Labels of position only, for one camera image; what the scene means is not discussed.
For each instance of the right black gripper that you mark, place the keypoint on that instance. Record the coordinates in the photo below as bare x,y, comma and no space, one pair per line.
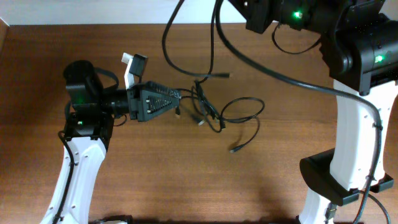
257,20

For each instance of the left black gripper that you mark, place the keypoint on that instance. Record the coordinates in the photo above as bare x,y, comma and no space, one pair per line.
141,94

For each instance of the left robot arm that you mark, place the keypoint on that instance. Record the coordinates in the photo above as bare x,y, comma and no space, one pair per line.
88,130

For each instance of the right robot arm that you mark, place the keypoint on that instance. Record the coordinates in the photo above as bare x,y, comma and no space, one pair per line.
359,45

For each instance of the black base block left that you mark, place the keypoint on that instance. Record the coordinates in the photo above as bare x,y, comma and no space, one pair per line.
117,219

